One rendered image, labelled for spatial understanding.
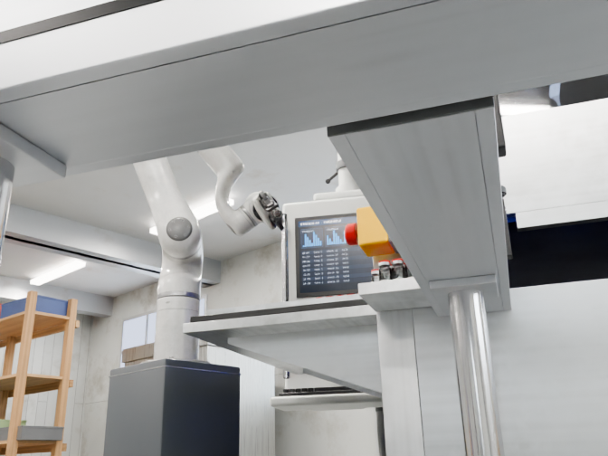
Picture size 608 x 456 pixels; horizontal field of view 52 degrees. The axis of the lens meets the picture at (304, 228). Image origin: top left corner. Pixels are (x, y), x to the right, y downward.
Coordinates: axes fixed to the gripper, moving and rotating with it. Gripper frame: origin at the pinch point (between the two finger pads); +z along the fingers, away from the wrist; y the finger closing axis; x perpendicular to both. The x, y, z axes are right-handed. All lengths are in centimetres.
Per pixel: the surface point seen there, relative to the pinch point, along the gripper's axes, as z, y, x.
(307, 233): -63, -23, 14
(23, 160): 111, 30, -27
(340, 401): -13, -62, -10
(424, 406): 68, -31, -3
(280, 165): -377, -23, 69
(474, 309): 85, -13, 7
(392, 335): 60, -21, 0
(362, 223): 58, -1, 6
